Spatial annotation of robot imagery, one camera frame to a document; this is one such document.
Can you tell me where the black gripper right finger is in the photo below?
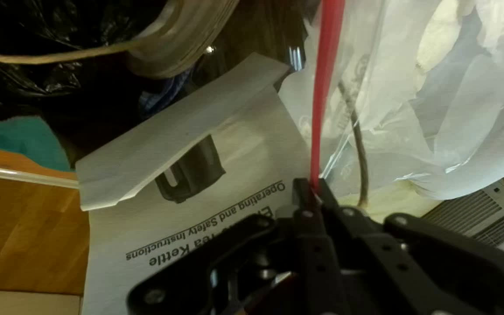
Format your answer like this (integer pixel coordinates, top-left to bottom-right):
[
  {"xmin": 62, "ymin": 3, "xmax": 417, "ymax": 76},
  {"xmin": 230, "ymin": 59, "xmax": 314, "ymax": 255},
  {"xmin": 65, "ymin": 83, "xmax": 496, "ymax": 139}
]
[{"xmin": 319, "ymin": 179, "xmax": 504, "ymax": 315}]

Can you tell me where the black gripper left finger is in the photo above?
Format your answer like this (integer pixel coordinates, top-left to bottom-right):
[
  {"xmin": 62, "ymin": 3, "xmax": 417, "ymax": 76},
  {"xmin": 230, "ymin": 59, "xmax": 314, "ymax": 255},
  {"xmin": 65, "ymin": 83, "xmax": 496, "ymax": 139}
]
[{"xmin": 125, "ymin": 176, "xmax": 331, "ymax": 315}]

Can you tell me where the clear zip bag red seal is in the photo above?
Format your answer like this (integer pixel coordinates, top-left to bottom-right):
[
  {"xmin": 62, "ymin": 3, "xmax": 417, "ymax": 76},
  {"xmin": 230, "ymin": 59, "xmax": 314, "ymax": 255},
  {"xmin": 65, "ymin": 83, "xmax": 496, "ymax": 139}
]
[{"xmin": 277, "ymin": 0, "xmax": 504, "ymax": 204}]

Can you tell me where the teal blue fabric bag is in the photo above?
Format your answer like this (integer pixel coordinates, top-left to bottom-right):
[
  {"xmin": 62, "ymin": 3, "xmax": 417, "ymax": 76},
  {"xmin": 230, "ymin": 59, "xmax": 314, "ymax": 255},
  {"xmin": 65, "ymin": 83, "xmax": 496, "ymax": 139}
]
[{"xmin": 0, "ymin": 108, "xmax": 74, "ymax": 172}]

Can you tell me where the grilled air conditioner unit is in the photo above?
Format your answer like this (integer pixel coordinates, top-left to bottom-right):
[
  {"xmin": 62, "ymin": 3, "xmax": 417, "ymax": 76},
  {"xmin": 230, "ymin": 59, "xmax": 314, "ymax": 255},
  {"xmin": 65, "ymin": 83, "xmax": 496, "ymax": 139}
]
[{"xmin": 419, "ymin": 165, "xmax": 504, "ymax": 258}]

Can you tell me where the white kettle instruction manual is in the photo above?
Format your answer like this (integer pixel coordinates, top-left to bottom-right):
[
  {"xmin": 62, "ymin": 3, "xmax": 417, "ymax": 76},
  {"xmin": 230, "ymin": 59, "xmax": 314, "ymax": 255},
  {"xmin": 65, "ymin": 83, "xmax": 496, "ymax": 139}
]
[{"xmin": 74, "ymin": 52, "xmax": 319, "ymax": 315}]

